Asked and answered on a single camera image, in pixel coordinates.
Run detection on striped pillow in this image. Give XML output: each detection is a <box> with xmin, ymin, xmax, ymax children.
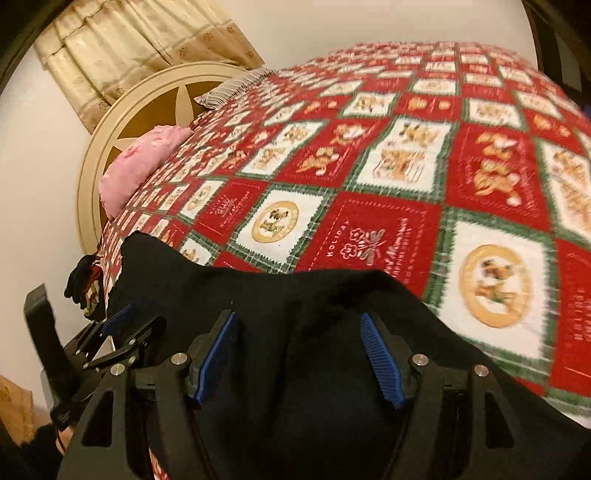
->
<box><xmin>194</xmin><ymin>68</ymin><xmax>278</xmax><ymax>110</ymax></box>

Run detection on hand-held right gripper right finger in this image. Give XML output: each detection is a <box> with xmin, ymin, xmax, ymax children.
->
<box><xmin>360</xmin><ymin>311</ymin><xmax>532</xmax><ymax>480</ymax></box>

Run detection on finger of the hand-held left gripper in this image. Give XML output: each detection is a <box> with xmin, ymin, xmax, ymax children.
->
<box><xmin>99</xmin><ymin>316</ymin><xmax>167</xmax><ymax>366</ymax></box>
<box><xmin>102</xmin><ymin>302</ymin><xmax>139</xmax><ymax>336</ymax></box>

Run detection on dark cloth bundle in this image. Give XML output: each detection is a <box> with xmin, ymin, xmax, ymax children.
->
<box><xmin>65</xmin><ymin>254</ymin><xmax>108</xmax><ymax>321</ymax></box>

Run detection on red checkered printed blanket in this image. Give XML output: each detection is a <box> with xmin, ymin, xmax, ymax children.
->
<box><xmin>99</xmin><ymin>41</ymin><xmax>591</xmax><ymax>418</ymax></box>

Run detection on person's left forearm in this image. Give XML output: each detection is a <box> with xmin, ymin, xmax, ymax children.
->
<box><xmin>0</xmin><ymin>425</ymin><xmax>65</xmax><ymax>480</ymax></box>

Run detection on black pants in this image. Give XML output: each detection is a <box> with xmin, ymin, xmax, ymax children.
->
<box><xmin>106</xmin><ymin>231</ymin><xmax>591</xmax><ymax>480</ymax></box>

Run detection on beige patterned curtain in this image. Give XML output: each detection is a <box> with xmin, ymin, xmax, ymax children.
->
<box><xmin>33</xmin><ymin>0</ymin><xmax>265</xmax><ymax>134</ymax></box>

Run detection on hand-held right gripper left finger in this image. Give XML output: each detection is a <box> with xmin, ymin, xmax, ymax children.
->
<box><xmin>55</xmin><ymin>310</ymin><xmax>238</xmax><ymax>480</ymax></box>

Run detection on cream round headboard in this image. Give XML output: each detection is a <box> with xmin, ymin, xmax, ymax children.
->
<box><xmin>76</xmin><ymin>62</ymin><xmax>252</xmax><ymax>254</ymax></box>

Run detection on tan patterned cloth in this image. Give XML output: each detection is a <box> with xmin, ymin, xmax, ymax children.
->
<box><xmin>0</xmin><ymin>375</ymin><xmax>36</xmax><ymax>446</ymax></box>

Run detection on dark wooden door frame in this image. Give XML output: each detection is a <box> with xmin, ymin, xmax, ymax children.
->
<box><xmin>526</xmin><ymin>0</ymin><xmax>589</xmax><ymax>104</ymax></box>

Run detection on pink pillow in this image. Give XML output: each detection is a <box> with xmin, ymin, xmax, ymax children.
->
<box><xmin>98</xmin><ymin>124</ymin><xmax>194</xmax><ymax>220</ymax></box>

